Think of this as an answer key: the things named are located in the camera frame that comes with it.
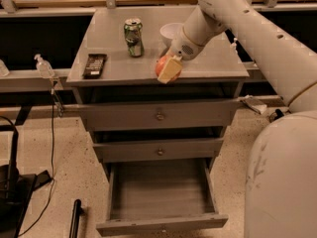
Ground black stand base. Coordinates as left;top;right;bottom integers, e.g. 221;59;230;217
0;116;53;238

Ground white bowl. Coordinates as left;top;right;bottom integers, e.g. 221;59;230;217
159;23;183;48

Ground grey top drawer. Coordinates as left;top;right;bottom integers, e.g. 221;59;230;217
78;99;241;131

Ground grey open bottom drawer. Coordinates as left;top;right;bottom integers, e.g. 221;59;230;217
96;159;228;237

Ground red apple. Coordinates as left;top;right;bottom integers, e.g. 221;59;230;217
155;55;182;83

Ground grey drawer cabinet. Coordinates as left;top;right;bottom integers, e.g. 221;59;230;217
66;5;250;171

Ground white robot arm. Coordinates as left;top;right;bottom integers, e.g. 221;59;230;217
156;0;317;238

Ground green soda can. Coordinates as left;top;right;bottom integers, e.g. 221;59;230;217
124;18;144;58

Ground small white pump bottle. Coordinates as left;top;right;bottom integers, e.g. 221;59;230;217
230;38;238;54

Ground black hanging cable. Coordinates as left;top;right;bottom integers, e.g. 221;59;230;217
18;79;65;238

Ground clear sanitizer pump bottle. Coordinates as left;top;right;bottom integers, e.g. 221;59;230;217
34;54;54;78

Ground black bar on floor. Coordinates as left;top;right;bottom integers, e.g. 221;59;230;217
69;199;84;238

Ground black remote control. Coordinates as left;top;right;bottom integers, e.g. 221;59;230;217
82;54;107;79

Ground grey middle drawer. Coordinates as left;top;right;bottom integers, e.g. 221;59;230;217
93;138;223;163

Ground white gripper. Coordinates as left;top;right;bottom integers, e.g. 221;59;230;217
157;35;205;84

